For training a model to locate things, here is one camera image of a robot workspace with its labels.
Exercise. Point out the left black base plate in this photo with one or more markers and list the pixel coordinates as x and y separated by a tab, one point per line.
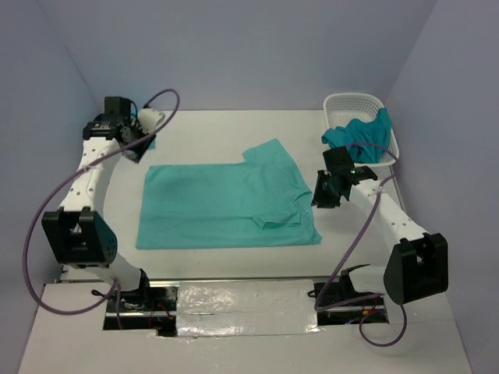
158	314

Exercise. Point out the silver tape patch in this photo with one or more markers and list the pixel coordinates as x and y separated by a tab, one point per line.
245	308

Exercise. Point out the light green t shirt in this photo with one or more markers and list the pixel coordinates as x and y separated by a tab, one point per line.
262	201

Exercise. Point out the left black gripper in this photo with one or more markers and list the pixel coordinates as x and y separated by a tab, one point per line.
136	157

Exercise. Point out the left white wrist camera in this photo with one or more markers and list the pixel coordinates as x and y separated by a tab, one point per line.
150	119

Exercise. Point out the white plastic laundry basket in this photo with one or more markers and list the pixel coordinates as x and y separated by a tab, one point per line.
341	108

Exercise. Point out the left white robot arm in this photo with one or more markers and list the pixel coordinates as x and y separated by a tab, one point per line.
77	232

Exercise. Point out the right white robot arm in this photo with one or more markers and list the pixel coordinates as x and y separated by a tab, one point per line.
418	264

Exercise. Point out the dark teal t shirt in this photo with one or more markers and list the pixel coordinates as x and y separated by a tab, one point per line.
365	141

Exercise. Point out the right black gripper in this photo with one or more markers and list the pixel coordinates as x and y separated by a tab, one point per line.
320	199

